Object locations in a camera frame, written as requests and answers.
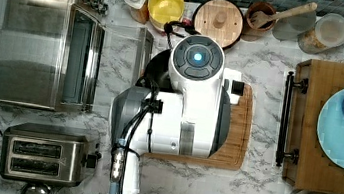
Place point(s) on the yellow mug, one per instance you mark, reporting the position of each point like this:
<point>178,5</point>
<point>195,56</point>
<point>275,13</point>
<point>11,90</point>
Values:
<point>165,11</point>

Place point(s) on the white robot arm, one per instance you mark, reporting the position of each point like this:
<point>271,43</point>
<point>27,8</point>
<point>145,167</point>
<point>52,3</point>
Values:
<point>191,120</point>

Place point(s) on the black bowl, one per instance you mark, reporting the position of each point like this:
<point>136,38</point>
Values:
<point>157,69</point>

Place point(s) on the bamboo cutting board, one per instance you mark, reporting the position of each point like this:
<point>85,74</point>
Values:
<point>232,152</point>

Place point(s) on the black canister with wooden lid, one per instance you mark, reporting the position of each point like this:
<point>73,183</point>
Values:
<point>221,20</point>

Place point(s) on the stainless toaster oven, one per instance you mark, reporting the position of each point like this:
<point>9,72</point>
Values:
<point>50,52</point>

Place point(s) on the white-capped bottle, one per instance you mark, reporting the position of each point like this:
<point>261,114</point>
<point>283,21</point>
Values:
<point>138,10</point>

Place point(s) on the frosted plastic cup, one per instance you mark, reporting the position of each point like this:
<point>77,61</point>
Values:
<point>290,28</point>

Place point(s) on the silver two-slot toaster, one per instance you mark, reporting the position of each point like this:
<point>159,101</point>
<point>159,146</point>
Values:
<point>48,154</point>

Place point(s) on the brown wooden utensil holder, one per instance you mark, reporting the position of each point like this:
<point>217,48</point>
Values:
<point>251,29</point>

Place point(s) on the wooden tray with black handle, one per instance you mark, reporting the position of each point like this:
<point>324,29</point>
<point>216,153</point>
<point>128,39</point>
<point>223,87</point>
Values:
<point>310,147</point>

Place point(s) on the silver kettle top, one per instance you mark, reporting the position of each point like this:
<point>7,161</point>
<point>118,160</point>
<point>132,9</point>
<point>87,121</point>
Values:
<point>37,188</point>

